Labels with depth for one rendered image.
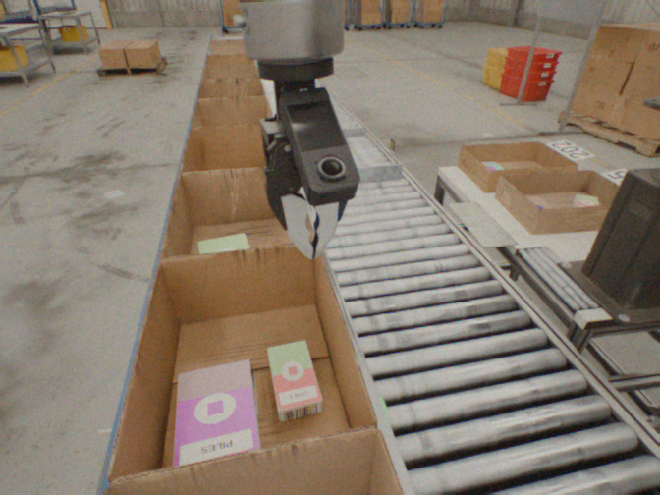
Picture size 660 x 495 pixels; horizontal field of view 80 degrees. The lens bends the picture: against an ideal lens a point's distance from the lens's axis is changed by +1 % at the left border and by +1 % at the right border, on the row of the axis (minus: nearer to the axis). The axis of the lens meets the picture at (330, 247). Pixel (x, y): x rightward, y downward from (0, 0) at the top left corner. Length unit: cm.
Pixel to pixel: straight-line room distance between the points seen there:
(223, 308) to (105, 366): 135
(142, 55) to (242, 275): 777
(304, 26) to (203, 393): 51
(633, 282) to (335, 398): 83
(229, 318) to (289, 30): 62
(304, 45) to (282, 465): 43
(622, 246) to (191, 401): 107
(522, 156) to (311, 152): 180
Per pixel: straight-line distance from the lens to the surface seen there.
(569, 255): 145
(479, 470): 85
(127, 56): 852
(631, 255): 124
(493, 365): 100
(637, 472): 97
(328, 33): 37
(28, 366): 234
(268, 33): 36
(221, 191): 113
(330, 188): 32
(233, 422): 62
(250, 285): 81
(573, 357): 110
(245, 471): 51
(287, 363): 71
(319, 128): 36
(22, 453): 203
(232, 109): 186
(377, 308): 108
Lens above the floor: 147
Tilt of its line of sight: 34 degrees down
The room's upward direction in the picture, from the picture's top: straight up
